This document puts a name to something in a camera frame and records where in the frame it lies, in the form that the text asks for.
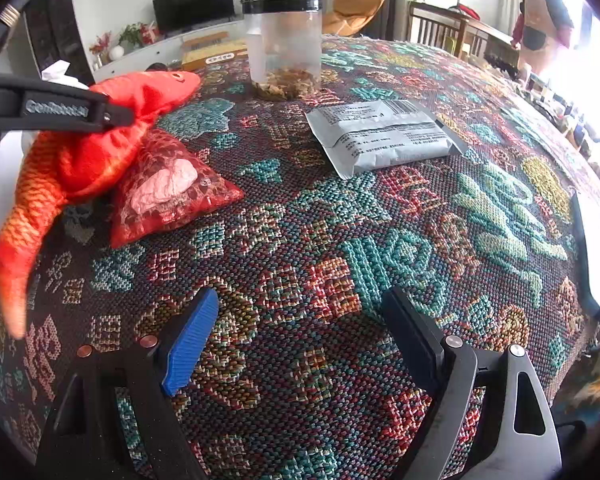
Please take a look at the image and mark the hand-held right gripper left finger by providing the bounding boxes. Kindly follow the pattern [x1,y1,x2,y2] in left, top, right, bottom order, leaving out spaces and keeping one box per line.
[35,287,221,480]

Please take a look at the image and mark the black cable with metal ring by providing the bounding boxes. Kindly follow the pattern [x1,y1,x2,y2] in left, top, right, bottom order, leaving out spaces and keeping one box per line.
[0,0,47,69]

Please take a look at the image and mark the potted plant with red decorations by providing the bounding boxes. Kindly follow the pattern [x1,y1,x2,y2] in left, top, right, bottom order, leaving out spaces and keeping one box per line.
[117,21,161,49]

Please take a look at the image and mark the black flat television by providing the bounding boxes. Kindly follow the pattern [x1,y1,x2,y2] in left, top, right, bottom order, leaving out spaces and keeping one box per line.
[152,0,236,36]

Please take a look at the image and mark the red plush fish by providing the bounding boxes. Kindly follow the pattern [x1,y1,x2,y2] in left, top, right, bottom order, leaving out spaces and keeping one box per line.
[0,70,202,340]

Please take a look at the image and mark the red mesh bag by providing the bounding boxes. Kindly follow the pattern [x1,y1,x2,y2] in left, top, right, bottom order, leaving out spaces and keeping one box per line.
[109,129,245,250]

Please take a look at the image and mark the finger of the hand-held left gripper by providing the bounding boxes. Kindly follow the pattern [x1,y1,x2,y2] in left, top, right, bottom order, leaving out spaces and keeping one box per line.
[99,99,137,130]

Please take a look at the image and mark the white tablet with black frame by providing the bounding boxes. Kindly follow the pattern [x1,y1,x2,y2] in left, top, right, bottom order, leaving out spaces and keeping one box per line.
[570,190,600,327]

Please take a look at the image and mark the white tissue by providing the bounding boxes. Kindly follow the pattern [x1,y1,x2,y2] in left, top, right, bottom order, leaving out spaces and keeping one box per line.
[41,60,92,89]

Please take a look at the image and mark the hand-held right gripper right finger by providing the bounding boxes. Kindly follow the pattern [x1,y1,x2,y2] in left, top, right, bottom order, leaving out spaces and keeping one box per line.
[380,286,564,480]

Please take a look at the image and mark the grey foil packet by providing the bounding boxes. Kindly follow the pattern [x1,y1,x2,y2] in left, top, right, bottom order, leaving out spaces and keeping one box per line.
[305,99,470,181]

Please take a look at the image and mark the dried pieces inside jar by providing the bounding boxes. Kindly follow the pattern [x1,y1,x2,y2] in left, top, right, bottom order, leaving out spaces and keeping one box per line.
[252,65,321,102]

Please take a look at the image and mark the colourful patterned woven blanket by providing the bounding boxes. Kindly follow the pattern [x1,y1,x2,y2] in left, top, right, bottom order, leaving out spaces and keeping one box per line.
[0,34,600,480]

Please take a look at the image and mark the white low cabinet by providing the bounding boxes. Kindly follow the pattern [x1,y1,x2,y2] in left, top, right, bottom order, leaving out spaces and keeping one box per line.
[92,17,251,82]

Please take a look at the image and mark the orange lounge chair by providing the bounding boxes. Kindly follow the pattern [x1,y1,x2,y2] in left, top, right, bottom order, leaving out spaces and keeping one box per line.
[322,0,386,39]

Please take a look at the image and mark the dark tall cabinet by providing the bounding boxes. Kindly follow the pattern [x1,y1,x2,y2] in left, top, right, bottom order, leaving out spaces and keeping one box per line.
[24,0,96,86]

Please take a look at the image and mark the yellow flat box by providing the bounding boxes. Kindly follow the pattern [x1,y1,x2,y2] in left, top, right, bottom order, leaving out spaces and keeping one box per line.
[181,40,250,71]

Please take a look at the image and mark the white flat board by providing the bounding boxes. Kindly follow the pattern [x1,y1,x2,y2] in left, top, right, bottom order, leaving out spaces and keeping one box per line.
[0,132,38,261]

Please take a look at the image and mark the wooden slatted chair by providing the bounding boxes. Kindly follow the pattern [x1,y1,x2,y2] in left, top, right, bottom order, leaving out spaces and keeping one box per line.
[407,1,522,69]

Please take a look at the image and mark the cluttered side table items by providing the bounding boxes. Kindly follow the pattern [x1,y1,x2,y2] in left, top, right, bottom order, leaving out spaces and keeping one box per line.
[519,69,598,148]

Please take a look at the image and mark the clear plastic jar black lid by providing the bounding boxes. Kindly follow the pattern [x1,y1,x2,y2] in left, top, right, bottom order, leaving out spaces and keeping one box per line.
[241,0,324,102]

